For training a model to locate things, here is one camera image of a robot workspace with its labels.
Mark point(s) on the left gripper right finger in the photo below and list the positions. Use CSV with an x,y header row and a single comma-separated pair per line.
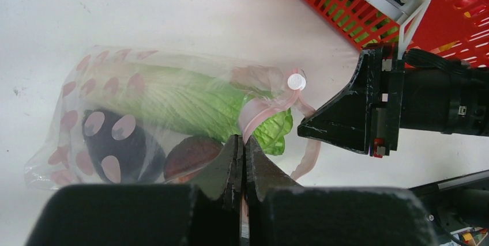
x,y
263,179

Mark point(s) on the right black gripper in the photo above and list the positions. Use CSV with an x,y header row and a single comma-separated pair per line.
x,y
364,117

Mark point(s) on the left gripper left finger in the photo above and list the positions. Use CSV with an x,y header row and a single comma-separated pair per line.
x,y
215,199

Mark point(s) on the dark red apple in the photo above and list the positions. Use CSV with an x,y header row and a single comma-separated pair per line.
x,y
189,157

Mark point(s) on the green napa cabbage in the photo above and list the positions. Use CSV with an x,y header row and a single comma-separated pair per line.
x,y
182,100

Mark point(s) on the dark purple eggplant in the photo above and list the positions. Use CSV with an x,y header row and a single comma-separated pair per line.
x,y
120,150

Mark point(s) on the clear pink-dotted zip bag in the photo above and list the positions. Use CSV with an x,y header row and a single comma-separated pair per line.
x,y
63,159

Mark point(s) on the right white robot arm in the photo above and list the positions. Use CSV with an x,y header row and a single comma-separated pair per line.
x,y
443,95

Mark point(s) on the red plastic basket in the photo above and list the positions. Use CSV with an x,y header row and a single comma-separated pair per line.
x,y
448,28

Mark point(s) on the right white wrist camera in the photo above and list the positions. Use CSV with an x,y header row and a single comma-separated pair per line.
x,y
407,14

